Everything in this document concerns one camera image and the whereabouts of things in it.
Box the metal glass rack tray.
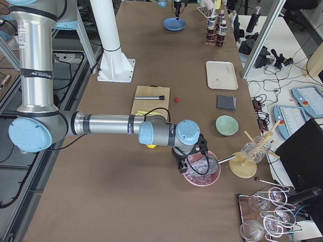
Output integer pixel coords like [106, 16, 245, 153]
[237, 185, 302, 241]

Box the steel ice scoop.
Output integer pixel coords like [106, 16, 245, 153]
[202, 155, 236, 175]

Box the aluminium frame post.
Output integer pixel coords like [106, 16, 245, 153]
[241, 0, 286, 80]

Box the copper wire bottle rack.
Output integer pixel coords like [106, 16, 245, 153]
[204, 16, 227, 47]

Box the grey folded cloth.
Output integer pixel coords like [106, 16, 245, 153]
[217, 94, 237, 111]

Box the blue teach pendant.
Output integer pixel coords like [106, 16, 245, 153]
[273, 105, 309, 140]
[291, 85, 323, 118]

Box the clear glass mug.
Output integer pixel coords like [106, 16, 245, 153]
[241, 136, 271, 163]

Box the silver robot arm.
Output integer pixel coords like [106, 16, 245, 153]
[156, 0, 187, 20]
[9, 1, 208, 173]

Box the steel muddler with black tip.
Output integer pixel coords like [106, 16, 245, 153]
[134, 95, 165, 100]

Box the pale green bowl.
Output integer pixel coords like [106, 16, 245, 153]
[216, 115, 239, 136]

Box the blue plate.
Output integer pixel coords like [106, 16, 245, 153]
[163, 17, 186, 31]

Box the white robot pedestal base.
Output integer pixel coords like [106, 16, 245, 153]
[90, 0, 135, 83]

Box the cream rabbit tray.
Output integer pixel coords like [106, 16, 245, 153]
[206, 61, 238, 90]

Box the wooden mug tree stand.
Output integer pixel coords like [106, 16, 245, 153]
[229, 120, 284, 178]

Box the black monitor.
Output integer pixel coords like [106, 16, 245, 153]
[276, 118, 322, 189]

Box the wine glass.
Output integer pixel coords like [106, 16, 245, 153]
[240, 220, 265, 241]

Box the pink bowl with ice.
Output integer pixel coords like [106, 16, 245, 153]
[183, 151, 221, 187]

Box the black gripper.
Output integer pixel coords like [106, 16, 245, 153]
[172, 134, 207, 174]
[172, 0, 184, 20]

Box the yellow plastic knife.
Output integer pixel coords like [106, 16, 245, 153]
[135, 110, 162, 116]

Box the wooden cutting board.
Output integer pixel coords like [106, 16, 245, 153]
[131, 86, 170, 114]

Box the dark drink bottle white cap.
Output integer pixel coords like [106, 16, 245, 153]
[205, 15, 217, 44]

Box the black thermos bottle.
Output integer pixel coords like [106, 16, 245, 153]
[246, 6, 261, 33]

